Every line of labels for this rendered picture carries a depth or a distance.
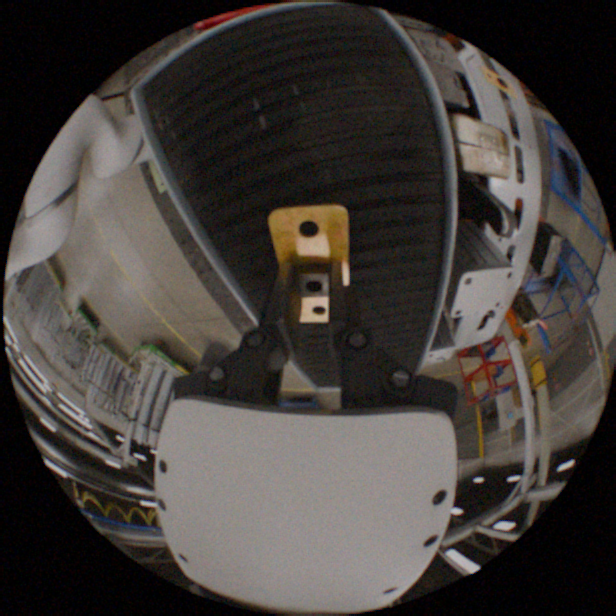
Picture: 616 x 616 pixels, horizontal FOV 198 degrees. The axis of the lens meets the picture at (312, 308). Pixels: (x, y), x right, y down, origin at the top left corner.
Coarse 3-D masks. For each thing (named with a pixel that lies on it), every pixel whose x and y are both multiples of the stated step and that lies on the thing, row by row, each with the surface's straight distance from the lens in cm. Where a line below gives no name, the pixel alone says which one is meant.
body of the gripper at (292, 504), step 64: (192, 448) 7; (256, 448) 6; (320, 448) 5; (384, 448) 6; (448, 448) 6; (192, 512) 7; (256, 512) 6; (320, 512) 6; (384, 512) 6; (448, 512) 7; (192, 576) 11; (256, 576) 7; (320, 576) 7; (384, 576) 7
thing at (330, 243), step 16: (288, 208) 10; (304, 208) 10; (320, 208) 10; (336, 208) 10; (272, 224) 10; (288, 224) 10; (320, 224) 10; (336, 224) 10; (288, 240) 11; (304, 240) 11; (320, 240) 10; (336, 240) 10; (288, 256) 11; (304, 256) 11; (320, 256) 11; (336, 256) 11; (304, 272) 11; (320, 272) 11; (304, 288) 11; (320, 288) 11; (304, 304) 14; (320, 304) 13; (304, 320) 15; (320, 320) 15
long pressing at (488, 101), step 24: (480, 72) 40; (504, 72) 49; (480, 96) 36; (480, 120) 34; (504, 120) 39; (528, 120) 47; (528, 144) 44; (528, 168) 43; (504, 192) 38; (528, 192) 44; (528, 216) 46; (504, 240) 42; (528, 240) 49; (480, 312) 54; (504, 312) 62; (456, 336) 57; (480, 336) 66
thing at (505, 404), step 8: (496, 400) 1096; (504, 400) 1065; (512, 400) 1101; (504, 408) 1058; (512, 408) 1094; (504, 416) 1054; (512, 416) 1086; (504, 424) 1059; (512, 424) 1087; (504, 432) 1082
